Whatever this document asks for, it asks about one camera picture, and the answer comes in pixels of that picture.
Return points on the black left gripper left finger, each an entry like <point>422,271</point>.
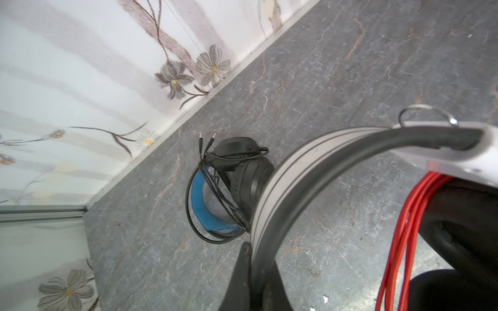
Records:
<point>237,297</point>

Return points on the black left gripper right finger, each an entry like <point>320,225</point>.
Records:
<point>274,294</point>

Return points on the black over-ear headphones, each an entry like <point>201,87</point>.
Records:
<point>236,172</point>

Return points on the white over-ear headphones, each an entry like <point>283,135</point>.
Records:
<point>375,218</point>

